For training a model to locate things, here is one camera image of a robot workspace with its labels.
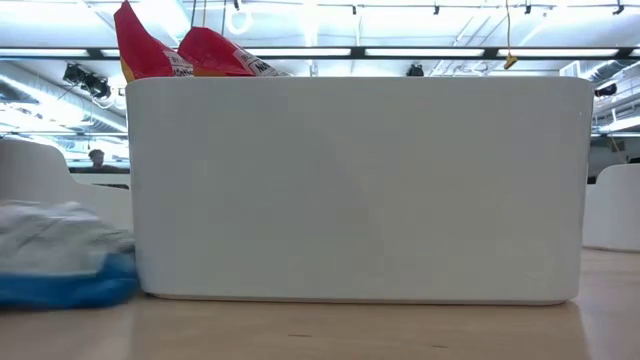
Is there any yellow hanging cord tag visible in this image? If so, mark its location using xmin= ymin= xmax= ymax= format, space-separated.
xmin=502 ymin=0 xmax=520 ymax=71

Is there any blue Maruchan ramen pack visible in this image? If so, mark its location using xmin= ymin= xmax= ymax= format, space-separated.
xmin=0 ymin=199 xmax=141 ymax=311

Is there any red Maruchan ramen pack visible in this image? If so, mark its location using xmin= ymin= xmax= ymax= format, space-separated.
xmin=113 ymin=0 xmax=195 ymax=84
xmin=177 ymin=26 xmax=290 ymax=79

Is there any ceiling spotlight track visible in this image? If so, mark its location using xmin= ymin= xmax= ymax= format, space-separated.
xmin=189 ymin=1 xmax=640 ymax=16

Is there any white plastic bin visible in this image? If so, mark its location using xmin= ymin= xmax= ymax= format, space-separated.
xmin=124 ymin=75 xmax=595 ymax=307
xmin=581 ymin=163 xmax=640 ymax=253
xmin=0 ymin=137 xmax=135 ymax=234

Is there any person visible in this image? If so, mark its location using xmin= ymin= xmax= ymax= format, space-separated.
xmin=85 ymin=148 xmax=124 ymax=175

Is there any black ceiling light rail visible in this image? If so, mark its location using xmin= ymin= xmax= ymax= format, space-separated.
xmin=0 ymin=46 xmax=640 ymax=61

